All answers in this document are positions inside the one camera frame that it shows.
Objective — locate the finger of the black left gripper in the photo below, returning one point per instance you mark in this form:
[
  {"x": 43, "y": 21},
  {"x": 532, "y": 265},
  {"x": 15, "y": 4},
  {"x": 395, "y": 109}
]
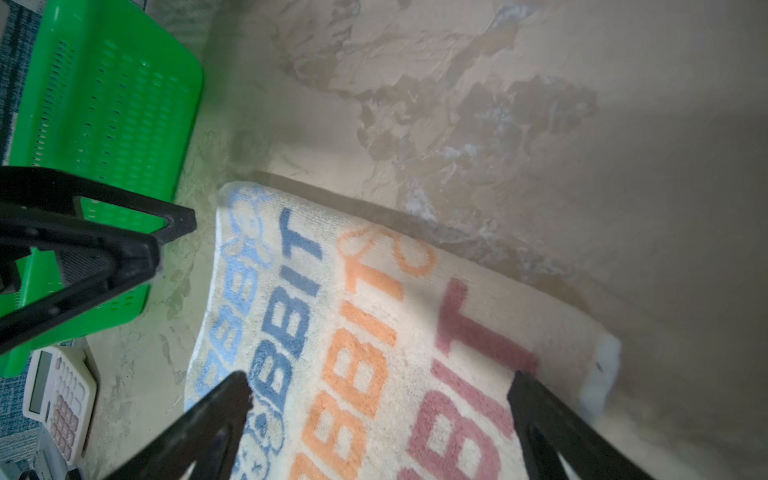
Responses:
[
  {"x": 59, "y": 192},
  {"x": 127, "y": 258}
]

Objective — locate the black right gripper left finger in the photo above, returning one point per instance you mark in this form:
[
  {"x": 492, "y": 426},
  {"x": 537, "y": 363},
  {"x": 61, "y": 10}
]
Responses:
[{"x": 203, "y": 443}]

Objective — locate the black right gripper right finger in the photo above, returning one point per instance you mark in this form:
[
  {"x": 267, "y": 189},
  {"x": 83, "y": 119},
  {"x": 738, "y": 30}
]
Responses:
[{"x": 553, "y": 437}]

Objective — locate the green plastic laundry basket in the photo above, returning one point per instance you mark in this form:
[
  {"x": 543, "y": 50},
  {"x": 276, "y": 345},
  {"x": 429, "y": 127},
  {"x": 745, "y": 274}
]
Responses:
[{"x": 110, "y": 96}]

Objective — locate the orange towel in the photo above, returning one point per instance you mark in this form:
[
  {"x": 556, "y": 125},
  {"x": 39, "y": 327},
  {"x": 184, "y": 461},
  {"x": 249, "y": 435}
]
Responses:
[{"x": 374, "y": 355}]

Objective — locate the white desk calculator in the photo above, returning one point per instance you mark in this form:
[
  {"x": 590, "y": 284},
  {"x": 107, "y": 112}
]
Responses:
[{"x": 60, "y": 393}]

